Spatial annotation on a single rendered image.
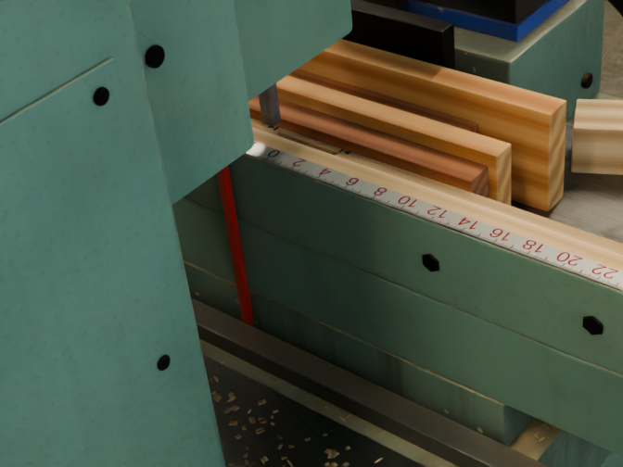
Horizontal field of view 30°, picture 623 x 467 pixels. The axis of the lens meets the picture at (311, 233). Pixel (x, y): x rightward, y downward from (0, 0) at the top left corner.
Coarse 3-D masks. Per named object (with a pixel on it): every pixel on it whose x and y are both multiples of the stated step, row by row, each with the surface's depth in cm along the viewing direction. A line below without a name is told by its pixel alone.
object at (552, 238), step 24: (264, 144) 73; (288, 144) 73; (336, 168) 70; (360, 168) 70; (408, 192) 67; (432, 192) 67; (480, 216) 65; (504, 216) 64; (552, 240) 62; (576, 240) 62
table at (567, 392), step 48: (576, 192) 74; (192, 240) 80; (288, 240) 73; (288, 288) 76; (336, 288) 72; (384, 288) 69; (384, 336) 72; (432, 336) 69; (480, 336) 66; (480, 384) 68; (528, 384) 65; (576, 384) 63; (576, 432) 65
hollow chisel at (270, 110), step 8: (272, 88) 73; (264, 96) 73; (272, 96) 74; (264, 104) 74; (272, 104) 74; (264, 112) 74; (272, 112) 74; (264, 120) 75; (272, 120) 74; (280, 120) 75
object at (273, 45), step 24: (240, 0) 64; (264, 0) 65; (288, 0) 67; (312, 0) 69; (336, 0) 70; (240, 24) 64; (264, 24) 66; (288, 24) 68; (312, 24) 69; (336, 24) 71; (240, 48) 65; (264, 48) 67; (288, 48) 68; (312, 48) 70; (264, 72) 67; (288, 72) 69
